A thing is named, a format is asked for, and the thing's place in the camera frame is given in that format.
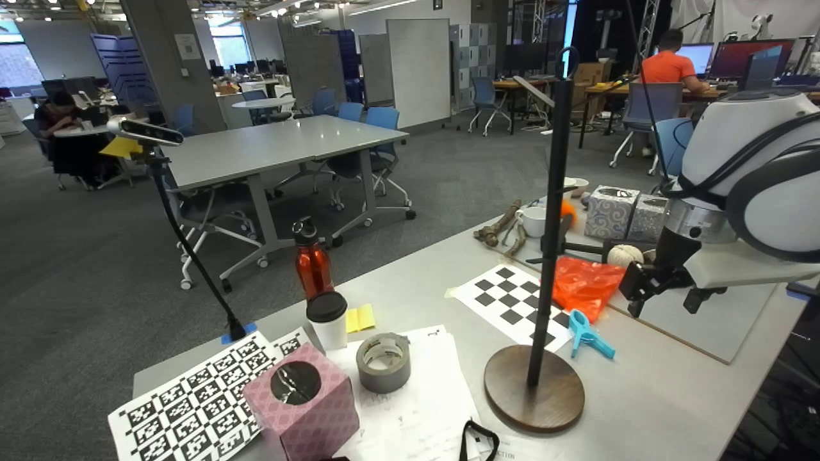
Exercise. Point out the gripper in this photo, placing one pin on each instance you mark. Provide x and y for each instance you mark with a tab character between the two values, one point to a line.
671	253

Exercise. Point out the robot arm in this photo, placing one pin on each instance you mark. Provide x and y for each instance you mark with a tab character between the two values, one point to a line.
737	141

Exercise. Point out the blue plastic peg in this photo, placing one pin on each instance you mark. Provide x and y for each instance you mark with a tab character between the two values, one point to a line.
584	334

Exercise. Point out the black stand with wooden base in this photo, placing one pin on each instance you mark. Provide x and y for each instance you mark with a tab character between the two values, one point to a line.
535	390

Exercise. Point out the ball of white twine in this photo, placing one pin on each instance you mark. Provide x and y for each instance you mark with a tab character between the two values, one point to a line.
624	255

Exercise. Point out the orange plastic bag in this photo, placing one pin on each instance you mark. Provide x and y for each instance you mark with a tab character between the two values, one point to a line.
584	285

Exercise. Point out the grey patterned tissue box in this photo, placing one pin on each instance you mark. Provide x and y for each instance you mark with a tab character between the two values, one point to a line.
648	219
608	214

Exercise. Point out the orange fuzzy toy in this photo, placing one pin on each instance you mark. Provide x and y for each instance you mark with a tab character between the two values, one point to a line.
569	211

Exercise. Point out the white bowl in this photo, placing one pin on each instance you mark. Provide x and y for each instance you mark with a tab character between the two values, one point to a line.
576	187

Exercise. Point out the white mug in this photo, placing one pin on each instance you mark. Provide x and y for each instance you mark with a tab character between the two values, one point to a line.
533	223

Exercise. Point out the black and white checkerboard sheet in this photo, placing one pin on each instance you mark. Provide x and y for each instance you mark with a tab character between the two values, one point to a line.
506	298

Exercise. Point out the brown wooden branch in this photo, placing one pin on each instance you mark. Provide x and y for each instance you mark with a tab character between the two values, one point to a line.
516	242
496	225

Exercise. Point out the blue office chair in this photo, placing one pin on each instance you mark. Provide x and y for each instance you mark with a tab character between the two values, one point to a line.
485	95
324	101
384	157
672	144
351	111

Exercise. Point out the blue tape strip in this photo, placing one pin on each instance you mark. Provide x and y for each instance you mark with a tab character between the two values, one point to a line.
799	291

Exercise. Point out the grey office chair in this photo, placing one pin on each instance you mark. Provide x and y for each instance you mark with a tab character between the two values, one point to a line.
653	105

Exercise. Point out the wooden desk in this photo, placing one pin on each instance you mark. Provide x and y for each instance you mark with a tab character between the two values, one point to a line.
522	84
615	89

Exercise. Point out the person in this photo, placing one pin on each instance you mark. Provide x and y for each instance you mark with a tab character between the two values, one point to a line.
669	64
57	121

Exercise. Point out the heap of printed papers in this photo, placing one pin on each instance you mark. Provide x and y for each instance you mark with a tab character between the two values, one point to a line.
423	410

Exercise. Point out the laptop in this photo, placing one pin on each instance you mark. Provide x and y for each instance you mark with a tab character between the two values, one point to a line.
761	69

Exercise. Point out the metal truss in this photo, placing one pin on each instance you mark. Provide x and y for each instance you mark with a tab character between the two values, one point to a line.
647	32

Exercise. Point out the row of monitors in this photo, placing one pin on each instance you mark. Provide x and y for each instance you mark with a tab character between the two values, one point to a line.
749	57

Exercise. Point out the yellow sticky notes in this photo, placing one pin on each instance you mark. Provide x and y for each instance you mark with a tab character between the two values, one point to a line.
360	318

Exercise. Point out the grey lockers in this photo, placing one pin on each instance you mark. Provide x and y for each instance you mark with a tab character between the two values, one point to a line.
473	61

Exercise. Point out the white cup with black lid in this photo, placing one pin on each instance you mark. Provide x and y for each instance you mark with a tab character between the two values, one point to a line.
328	326

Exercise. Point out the white partition board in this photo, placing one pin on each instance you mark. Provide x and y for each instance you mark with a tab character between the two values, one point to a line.
419	70

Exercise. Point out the red water bottle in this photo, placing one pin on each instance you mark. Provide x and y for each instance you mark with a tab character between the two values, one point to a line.
314	269

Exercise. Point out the pink tissue box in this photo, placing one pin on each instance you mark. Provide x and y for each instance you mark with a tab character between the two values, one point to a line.
307	416

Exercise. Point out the long grey table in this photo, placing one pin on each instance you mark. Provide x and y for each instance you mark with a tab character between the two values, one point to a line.
275	147

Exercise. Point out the round white table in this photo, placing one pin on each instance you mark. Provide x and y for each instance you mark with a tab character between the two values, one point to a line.
264	103

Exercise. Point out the dark office chair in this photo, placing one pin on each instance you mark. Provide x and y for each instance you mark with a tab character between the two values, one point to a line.
205	211

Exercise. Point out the sheet of square tag markers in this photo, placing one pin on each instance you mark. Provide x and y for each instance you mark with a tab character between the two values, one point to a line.
192	410

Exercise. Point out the window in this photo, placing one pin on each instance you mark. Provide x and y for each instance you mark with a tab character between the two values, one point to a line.
18	64
230	48

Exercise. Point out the blue folding partition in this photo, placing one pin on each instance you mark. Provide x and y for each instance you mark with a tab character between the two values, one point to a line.
125	67

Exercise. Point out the grey duct tape roll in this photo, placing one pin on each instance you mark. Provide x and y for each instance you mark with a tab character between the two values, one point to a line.
383	378

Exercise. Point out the camera on mount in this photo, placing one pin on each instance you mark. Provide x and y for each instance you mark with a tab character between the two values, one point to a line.
147	131

